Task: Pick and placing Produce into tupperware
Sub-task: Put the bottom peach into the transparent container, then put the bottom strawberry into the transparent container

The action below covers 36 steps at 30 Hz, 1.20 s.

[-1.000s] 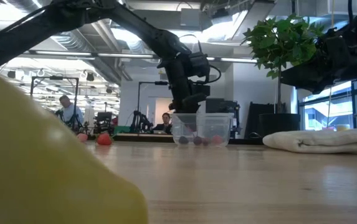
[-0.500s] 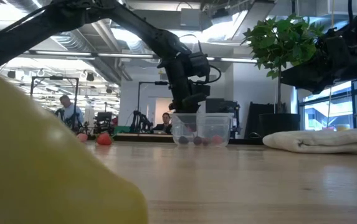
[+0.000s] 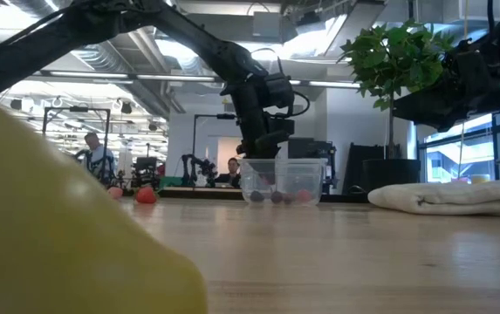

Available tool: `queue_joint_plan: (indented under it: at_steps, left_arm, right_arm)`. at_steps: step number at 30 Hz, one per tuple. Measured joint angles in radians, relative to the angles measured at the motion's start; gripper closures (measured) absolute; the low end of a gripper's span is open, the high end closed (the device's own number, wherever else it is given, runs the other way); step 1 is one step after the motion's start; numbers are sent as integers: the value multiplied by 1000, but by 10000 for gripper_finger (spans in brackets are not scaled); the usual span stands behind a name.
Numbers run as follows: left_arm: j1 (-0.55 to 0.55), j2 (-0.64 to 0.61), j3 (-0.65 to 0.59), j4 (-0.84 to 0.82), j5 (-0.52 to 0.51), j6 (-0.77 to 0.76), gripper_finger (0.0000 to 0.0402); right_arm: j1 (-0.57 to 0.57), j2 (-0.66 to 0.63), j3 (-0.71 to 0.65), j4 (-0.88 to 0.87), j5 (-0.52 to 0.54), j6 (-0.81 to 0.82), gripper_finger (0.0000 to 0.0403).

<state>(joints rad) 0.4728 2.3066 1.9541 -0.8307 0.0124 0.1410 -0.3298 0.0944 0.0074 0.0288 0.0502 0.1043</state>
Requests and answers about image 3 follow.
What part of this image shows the grey ceiling box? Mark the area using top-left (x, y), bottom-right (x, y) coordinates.
top-left (252, 11), bottom-right (282, 38)

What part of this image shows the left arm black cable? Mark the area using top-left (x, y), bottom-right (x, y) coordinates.
top-left (249, 46), bottom-right (312, 119)

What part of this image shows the folded plaid cloth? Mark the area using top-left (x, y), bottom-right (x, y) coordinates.
top-left (366, 176), bottom-right (500, 218)

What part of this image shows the black aluminium rig frame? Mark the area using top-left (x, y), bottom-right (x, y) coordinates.
top-left (118, 186), bottom-right (371, 204)

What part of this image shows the clear plastic tupperware container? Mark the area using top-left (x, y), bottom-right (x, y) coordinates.
top-left (239, 157), bottom-right (328, 208)

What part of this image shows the person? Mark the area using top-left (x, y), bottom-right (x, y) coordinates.
top-left (214, 156), bottom-right (242, 188)
top-left (81, 132), bottom-right (116, 184)

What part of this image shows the black cart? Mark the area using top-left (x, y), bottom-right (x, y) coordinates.
top-left (132, 155), bottom-right (160, 189)

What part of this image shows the red strawberry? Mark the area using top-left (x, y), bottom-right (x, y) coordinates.
top-left (134, 186), bottom-right (159, 205)

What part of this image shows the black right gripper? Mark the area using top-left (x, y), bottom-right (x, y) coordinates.
top-left (392, 40), bottom-right (500, 133)

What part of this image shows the black gantry frame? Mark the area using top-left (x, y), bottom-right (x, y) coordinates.
top-left (42, 106), bottom-right (112, 184)
top-left (191, 113), bottom-right (238, 175)

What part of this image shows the green leafy plant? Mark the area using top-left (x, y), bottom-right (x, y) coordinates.
top-left (339, 19), bottom-right (456, 160)

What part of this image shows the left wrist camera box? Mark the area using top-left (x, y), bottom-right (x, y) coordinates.
top-left (266, 72), bottom-right (297, 109)

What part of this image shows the black panel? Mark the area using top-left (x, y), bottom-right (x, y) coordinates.
top-left (343, 142), bottom-right (386, 195)

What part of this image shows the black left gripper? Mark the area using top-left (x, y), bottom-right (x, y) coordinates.
top-left (230, 77), bottom-right (298, 184)

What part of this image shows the yellow lemon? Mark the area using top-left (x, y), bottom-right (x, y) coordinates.
top-left (0, 89), bottom-right (209, 314)

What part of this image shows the black plant pot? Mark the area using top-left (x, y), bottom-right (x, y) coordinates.
top-left (361, 158), bottom-right (421, 193)

